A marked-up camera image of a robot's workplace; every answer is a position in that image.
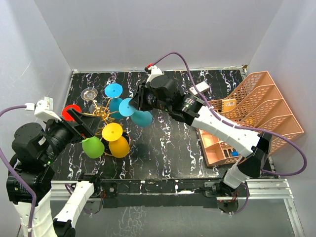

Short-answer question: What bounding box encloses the gold wire glass rack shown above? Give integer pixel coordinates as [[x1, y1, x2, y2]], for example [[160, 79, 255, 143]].
[[88, 99, 131, 157]]

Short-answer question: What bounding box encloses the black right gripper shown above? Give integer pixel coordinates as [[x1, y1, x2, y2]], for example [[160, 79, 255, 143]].
[[130, 82, 171, 113]]

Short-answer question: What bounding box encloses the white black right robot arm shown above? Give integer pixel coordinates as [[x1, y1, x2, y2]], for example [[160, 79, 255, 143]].
[[129, 75, 272, 196]]

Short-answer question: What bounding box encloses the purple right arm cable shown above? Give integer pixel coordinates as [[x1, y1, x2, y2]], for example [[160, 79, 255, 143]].
[[155, 51, 308, 214]]

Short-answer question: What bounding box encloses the blue white small bottle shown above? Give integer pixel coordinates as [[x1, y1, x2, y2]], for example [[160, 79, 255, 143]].
[[230, 151, 239, 157]]

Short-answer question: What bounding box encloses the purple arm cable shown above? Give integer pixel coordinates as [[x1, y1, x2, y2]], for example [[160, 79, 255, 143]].
[[155, 51, 308, 214], [0, 104, 38, 232]]

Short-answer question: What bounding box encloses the yellow wine glass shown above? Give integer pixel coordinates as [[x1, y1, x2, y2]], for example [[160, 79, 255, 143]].
[[102, 122, 130, 158]]

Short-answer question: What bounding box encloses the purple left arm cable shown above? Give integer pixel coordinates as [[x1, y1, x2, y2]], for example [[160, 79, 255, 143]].
[[0, 104, 38, 232]]

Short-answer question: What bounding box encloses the green wine glass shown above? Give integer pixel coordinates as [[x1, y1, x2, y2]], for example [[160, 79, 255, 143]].
[[81, 136, 105, 158]]

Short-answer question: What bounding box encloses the red wine glass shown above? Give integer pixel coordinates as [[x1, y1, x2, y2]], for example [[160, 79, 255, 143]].
[[61, 104, 82, 122]]

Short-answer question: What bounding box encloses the aluminium frame rail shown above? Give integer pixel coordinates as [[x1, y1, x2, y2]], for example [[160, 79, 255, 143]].
[[44, 178, 305, 237]]

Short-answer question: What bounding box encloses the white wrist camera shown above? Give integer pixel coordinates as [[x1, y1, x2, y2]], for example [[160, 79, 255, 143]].
[[34, 96, 61, 122], [145, 63, 163, 82]]

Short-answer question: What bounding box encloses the white small box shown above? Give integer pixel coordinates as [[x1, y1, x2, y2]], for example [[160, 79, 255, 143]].
[[189, 81, 210, 96]]

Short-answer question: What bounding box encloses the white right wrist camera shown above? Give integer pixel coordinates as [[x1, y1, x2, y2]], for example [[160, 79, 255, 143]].
[[145, 63, 163, 82]]

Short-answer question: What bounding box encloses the pink plastic file organizer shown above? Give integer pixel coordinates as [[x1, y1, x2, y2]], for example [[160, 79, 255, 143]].
[[198, 71, 304, 167]]

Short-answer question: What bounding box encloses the clear wine glass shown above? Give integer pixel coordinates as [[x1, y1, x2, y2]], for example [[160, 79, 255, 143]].
[[80, 87, 103, 114]]

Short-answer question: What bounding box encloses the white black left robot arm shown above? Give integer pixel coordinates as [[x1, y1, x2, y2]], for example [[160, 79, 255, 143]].
[[0, 108, 102, 237]]

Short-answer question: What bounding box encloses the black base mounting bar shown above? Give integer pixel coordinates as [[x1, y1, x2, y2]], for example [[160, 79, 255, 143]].
[[81, 176, 250, 209]]

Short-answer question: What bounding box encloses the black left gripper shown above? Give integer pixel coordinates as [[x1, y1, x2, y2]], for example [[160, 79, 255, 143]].
[[39, 106, 101, 162]]

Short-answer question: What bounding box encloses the blue wine glass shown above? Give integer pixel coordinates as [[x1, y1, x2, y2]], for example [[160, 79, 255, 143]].
[[105, 83, 123, 119]]

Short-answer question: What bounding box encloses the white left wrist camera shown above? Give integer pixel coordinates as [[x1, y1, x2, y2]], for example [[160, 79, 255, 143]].
[[34, 96, 61, 122]]

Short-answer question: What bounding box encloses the teal wine glass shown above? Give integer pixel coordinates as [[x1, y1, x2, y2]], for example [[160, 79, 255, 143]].
[[119, 98, 153, 127]]

